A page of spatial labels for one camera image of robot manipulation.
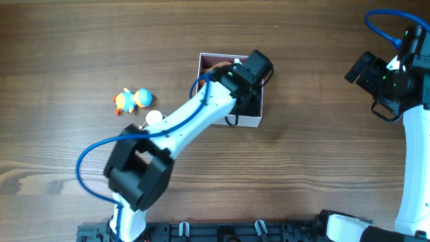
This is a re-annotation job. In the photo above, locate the brown plush toy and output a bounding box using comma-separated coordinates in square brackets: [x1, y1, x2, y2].
[200, 61, 232, 86]

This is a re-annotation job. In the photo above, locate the white wooden rattle drum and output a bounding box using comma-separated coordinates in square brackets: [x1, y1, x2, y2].
[138, 110, 166, 130]

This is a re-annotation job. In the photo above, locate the orange blue duck toy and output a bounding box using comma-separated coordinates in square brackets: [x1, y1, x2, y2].
[113, 88, 153, 116]

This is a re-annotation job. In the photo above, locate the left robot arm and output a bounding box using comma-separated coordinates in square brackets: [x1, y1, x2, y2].
[103, 50, 273, 241]

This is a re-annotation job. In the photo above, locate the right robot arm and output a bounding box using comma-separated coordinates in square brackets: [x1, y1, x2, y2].
[313, 23, 429, 241]

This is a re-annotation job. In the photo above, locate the pink open cardboard box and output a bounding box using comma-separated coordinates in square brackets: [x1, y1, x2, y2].
[198, 52, 264, 128]

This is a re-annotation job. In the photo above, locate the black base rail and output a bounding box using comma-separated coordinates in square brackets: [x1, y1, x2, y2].
[76, 220, 323, 242]

